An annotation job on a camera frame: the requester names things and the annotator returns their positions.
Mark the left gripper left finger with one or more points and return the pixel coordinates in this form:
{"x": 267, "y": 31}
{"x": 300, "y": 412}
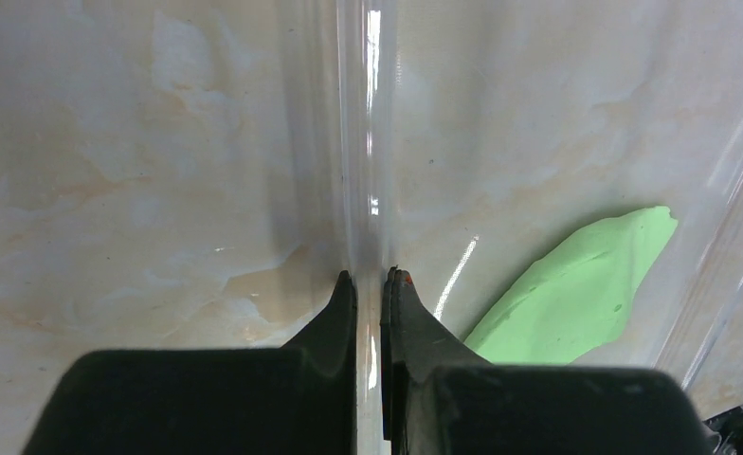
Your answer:
{"x": 295, "y": 399}

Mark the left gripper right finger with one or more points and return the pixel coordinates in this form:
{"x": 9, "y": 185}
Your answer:
{"x": 439, "y": 397}

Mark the green dough lump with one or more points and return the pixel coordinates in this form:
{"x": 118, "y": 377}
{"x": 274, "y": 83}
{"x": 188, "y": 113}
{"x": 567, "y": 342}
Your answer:
{"x": 579, "y": 296}

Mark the clear plastic tray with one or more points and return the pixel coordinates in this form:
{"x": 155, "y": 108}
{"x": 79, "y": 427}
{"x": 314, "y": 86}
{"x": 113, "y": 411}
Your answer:
{"x": 473, "y": 137}

